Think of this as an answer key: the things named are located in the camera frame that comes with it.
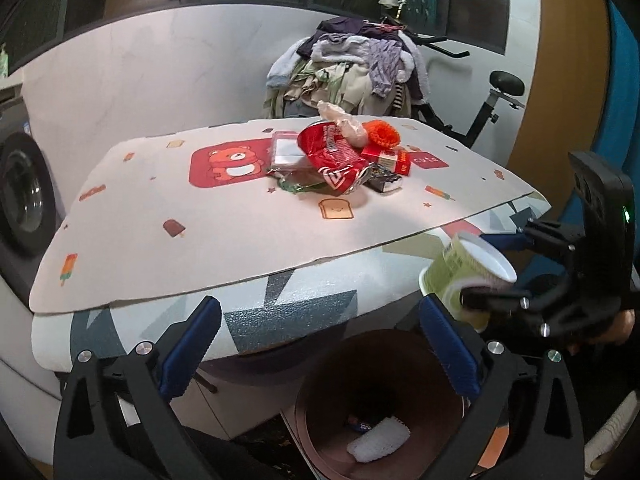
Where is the clear plastic box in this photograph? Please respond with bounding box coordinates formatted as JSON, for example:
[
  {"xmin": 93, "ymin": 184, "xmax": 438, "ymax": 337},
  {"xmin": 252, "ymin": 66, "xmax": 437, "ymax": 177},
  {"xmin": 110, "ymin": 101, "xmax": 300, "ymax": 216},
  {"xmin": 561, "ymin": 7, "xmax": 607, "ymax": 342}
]
[{"xmin": 270, "ymin": 130, "xmax": 313, "ymax": 171}]

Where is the red cigarette box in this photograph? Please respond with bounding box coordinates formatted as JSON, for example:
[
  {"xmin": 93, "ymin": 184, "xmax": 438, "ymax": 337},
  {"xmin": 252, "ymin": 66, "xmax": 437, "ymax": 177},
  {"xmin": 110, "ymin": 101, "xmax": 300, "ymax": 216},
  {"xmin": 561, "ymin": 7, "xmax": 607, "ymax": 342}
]
[{"xmin": 361, "ymin": 146, "xmax": 413, "ymax": 177}]

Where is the blue panel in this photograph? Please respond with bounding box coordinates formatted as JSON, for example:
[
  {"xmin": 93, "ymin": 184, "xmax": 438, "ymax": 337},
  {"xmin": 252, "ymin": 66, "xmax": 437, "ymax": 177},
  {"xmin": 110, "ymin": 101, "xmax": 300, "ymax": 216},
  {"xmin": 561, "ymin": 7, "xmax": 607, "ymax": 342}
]
[{"xmin": 555, "ymin": 0, "xmax": 640, "ymax": 281}]

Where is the green paper cup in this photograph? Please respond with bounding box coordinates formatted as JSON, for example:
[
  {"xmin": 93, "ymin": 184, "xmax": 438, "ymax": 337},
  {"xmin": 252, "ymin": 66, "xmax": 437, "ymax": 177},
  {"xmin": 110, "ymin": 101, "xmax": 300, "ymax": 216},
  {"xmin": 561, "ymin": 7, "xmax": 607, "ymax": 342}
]
[{"xmin": 419, "ymin": 232, "xmax": 517, "ymax": 333}]

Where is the white ribbed cloth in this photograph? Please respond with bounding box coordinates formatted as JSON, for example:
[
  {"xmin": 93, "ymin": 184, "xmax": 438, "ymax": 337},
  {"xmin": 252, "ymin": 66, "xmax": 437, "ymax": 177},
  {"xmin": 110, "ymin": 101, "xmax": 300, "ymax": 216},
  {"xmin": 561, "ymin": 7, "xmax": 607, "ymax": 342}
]
[{"xmin": 585, "ymin": 400, "xmax": 640, "ymax": 477}]

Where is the person's right hand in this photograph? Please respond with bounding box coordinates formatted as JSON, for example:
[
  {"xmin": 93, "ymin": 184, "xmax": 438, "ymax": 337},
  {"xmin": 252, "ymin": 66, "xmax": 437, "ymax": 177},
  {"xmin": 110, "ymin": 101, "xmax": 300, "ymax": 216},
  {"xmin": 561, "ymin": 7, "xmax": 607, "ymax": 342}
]
[{"xmin": 597, "ymin": 309, "xmax": 640, "ymax": 347}]

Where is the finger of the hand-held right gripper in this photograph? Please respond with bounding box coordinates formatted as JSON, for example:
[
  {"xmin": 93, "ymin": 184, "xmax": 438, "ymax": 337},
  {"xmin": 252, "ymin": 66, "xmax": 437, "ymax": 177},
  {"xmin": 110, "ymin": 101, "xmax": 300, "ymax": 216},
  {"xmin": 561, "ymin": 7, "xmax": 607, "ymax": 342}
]
[
  {"xmin": 482, "ymin": 211, "xmax": 583, "ymax": 262},
  {"xmin": 460, "ymin": 284, "xmax": 568, "ymax": 337}
]

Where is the pale hanging cloth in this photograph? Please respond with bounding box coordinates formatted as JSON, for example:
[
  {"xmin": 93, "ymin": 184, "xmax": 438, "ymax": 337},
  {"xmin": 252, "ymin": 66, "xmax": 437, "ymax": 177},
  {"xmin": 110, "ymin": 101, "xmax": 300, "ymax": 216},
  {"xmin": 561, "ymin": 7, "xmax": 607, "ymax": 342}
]
[{"xmin": 377, "ymin": 0, "xmax": 408, "ymax": 23}]

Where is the black exercise bike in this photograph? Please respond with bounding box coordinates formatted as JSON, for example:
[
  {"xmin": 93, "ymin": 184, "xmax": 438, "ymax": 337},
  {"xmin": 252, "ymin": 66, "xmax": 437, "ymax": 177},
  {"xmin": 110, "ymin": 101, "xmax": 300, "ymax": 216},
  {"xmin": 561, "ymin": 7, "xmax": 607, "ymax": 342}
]
[{"xmin": 410, "ymin": 32, "xmax": 526, "ymax": 148}]

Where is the geometric patterned table cover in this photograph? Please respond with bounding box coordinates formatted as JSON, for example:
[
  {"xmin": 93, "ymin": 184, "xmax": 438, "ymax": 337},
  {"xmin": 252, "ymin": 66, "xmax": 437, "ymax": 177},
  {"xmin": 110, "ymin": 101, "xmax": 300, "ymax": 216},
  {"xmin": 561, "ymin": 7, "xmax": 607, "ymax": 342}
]
[{"xmin": 31, "ymin": 195, "xmax": 551, "ymax": 373}]

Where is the grey washing machine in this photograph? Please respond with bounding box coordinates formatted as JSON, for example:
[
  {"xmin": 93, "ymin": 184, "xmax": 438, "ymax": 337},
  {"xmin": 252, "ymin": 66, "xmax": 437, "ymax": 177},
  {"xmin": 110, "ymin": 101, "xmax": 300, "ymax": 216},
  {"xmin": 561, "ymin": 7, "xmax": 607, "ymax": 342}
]
[{"xmin": 0, "ymin": 80, "xmax": 66, "ymax": 306}]

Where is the dark foil packet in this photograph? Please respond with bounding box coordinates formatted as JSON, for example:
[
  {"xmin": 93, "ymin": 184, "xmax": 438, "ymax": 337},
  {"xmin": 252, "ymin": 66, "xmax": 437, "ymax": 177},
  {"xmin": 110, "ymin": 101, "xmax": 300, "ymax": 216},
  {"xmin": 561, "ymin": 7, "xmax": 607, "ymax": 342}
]
[{"xmin": 367, "ymin": 162, "xmax": 405, "ymax": 195}]

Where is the orange mesh scrubber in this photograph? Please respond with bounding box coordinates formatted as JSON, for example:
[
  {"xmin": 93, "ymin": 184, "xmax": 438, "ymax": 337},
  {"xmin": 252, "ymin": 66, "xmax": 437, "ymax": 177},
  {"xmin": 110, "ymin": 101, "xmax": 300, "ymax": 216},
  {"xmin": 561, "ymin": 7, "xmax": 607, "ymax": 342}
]
[{"xmin": 361, "ymin": 120, "xmax": 402, "ymax": 148}]

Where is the crumpled beige plastic wrapper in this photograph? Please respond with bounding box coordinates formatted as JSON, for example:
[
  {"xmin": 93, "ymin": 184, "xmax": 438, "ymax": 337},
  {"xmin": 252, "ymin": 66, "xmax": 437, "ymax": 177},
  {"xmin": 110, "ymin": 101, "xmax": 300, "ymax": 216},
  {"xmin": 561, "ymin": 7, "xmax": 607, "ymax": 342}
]
[{"xmin": 316, "ymin": 101, "xmax": 371, "ymax": 148}]

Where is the green wrapper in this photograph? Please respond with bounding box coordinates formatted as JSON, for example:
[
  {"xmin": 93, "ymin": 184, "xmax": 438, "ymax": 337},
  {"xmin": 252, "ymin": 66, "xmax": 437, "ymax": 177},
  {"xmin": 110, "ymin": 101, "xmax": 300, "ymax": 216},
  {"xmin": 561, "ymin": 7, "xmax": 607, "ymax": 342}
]
[{"xmin": 277, "ymin": 172, "xmax": 326, "ymax": 196}]

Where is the white foam piece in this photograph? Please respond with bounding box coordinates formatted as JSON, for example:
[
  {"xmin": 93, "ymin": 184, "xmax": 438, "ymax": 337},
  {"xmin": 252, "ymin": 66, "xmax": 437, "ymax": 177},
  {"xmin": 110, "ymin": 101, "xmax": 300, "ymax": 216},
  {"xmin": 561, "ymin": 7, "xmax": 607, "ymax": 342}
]
[{"xmin": 347, "ymin": 417, "xmax": 412, "ymax": 463}]

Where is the red snack bag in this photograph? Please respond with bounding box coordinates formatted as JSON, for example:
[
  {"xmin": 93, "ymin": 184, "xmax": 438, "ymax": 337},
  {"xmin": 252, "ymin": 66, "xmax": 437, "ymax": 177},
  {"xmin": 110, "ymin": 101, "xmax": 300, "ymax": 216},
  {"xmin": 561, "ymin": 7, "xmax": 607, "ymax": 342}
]
[{"xmin": 296, "ymin": 120, "xmax": 373, "ymax": 196}]

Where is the pile of clothes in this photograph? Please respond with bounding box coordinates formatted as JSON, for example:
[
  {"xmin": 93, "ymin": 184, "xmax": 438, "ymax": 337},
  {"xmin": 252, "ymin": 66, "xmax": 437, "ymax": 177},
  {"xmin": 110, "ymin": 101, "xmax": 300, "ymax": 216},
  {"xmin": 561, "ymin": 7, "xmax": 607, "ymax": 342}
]
[{"xmin": 260, "ymin": 16, "xmax": 431, "ymax": 121}]

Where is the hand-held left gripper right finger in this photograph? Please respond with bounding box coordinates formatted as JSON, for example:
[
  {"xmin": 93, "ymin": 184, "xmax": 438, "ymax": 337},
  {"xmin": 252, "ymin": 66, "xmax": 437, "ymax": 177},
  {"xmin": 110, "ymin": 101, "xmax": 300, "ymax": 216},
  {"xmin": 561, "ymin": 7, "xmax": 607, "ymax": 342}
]
[{"xmin": 419, "ymin": 294, "xmax": 586, "ymax": 480}]

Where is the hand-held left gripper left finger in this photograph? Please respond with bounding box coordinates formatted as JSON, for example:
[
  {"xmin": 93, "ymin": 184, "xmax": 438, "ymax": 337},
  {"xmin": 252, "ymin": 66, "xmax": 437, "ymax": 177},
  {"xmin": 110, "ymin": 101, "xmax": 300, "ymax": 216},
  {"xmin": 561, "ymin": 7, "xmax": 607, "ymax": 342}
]
[{"xmin": 54, "ymin": 296, "xmax": 223, "ymax": 480}]

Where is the bear printed table mat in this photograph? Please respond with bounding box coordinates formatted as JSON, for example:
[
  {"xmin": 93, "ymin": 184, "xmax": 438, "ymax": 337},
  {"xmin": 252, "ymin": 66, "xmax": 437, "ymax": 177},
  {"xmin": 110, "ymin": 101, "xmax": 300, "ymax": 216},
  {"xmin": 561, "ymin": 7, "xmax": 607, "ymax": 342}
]
[{"xmin": 29, "ymin": 119, "xmax": 535, "ymax": 315}]

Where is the brown round trash bin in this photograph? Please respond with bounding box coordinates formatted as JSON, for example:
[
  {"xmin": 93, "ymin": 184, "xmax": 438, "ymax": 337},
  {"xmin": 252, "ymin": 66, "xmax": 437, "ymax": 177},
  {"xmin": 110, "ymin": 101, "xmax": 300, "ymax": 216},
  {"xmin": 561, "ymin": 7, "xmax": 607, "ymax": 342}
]
[{"xmin": 294, "ymin": 330, "xmax": 501, "ymax": 480}]

